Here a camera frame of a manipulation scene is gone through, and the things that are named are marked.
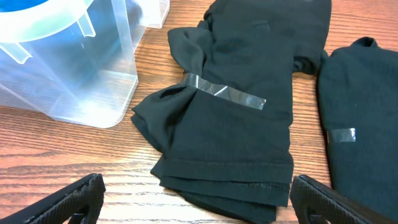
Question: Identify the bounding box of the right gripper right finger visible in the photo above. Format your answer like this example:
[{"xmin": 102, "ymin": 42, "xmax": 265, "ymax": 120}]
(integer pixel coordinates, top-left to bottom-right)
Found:
[{"xmin": 290, "ymin": 175, "xmax": 397, "ymax": 224}]

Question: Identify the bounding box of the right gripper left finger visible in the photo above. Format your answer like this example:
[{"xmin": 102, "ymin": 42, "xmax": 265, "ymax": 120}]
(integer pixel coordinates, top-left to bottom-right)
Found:
[{"xmin": 1, "ymin": 173, "xmax": 106, "ymax": 224}]

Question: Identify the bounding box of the black garment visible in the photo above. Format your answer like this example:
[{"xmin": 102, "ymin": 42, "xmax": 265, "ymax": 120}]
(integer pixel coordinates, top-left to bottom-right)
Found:
[
  {"xmin": 317, "ymin": 37, "xmax": 397, "ymax": 221},
  {"xmin": 131, "ymin": 0, "xmax": 331, "ymax": 223}
]

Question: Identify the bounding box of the clear plastic storage bin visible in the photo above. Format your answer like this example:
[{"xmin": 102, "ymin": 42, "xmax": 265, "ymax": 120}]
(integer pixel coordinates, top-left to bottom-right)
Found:
[{"xmin": 1, "ymin": 0, "xmax": 170, "ymax": 128}]

